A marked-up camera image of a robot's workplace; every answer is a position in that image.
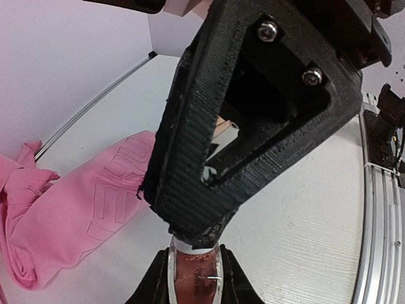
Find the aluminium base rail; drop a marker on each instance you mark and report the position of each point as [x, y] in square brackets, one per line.
[380, 264]

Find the nail polish bottle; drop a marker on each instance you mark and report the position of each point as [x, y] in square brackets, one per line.
[194, 276]

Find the white nail polish cap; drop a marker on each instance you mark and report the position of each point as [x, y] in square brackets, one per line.
[206, 172]

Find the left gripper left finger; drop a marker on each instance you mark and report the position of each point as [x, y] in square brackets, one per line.
[153, 288]

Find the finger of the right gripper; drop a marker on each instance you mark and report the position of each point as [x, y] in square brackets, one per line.
[264, 66]

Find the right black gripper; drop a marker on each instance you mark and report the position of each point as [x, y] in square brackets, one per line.
[352, 29]

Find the pink sweatshirt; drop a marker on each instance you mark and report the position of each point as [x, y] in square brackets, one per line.
[50, 222]

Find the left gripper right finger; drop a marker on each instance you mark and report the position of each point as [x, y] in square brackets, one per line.
[236, 286]

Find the mannequin hand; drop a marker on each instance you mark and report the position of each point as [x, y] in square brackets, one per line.
[222, 125]

